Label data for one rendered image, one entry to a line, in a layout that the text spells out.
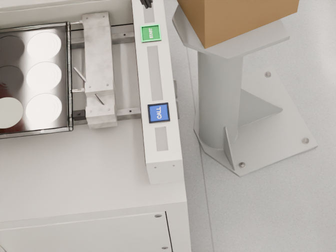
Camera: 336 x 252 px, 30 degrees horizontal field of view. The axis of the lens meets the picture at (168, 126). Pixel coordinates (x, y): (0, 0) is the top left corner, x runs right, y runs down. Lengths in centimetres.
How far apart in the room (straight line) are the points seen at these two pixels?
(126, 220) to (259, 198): 92
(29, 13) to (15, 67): 18
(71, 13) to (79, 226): 64
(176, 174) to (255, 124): 109
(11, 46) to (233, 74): 75
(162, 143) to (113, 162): 20
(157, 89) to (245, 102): 89
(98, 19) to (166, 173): 54
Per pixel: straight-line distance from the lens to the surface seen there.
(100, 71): 184
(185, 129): 271
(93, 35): 192
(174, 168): 163
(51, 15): 196
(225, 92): 225
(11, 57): 191
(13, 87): 185
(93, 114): 174
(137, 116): 180
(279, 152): 266
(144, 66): 174
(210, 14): 180
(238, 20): 190
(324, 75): 289
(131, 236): 193
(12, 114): 180
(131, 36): 194
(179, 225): 188
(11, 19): 198
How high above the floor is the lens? 240
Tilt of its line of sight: 62 degrees down
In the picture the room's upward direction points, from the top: 7 degrees counter-clockwise
